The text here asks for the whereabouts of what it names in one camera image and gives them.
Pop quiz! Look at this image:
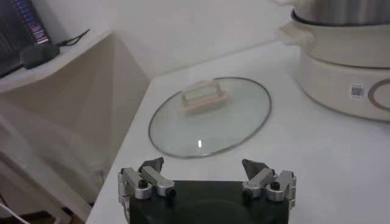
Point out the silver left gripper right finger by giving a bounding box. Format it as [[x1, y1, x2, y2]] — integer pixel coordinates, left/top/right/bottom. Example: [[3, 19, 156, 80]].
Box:
[[241, 158, 297, 211]]

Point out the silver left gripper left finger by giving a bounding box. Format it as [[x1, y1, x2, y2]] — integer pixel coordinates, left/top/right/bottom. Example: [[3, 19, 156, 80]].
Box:
[[118, 156, 177, 224]]

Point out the black computer mouse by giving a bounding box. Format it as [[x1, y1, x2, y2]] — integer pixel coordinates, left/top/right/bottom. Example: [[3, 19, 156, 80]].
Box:
[[19, 43, 61, 70]]

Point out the steel perforated steamer basket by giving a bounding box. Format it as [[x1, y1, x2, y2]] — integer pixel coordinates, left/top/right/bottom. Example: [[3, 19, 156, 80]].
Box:
[[272, 0, 390, 27]]

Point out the white side table with mouse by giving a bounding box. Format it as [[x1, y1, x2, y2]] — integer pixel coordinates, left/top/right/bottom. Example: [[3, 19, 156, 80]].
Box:
[[0, 30, 150, 224]]

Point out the cream electric cooker base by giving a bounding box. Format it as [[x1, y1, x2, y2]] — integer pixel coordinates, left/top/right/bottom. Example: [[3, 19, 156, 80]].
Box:
[[278, 21, 390, 122]]

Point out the black laptop with dark screen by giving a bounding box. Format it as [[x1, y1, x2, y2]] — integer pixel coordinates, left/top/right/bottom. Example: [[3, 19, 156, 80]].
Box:
[[0, 0, 51, 79]]

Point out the round glass lid cream handle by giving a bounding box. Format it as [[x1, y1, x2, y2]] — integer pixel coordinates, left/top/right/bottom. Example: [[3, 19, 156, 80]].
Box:
[[148, 76, 272, 159]]

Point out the white floor cable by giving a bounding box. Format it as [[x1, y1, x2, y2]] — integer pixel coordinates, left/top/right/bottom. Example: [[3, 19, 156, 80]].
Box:
[[0, 202, 24, 224]]

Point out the black laptop cable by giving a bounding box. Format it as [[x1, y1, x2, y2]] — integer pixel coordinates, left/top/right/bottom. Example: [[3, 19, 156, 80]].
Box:
[[56, 29, 91, 48]]

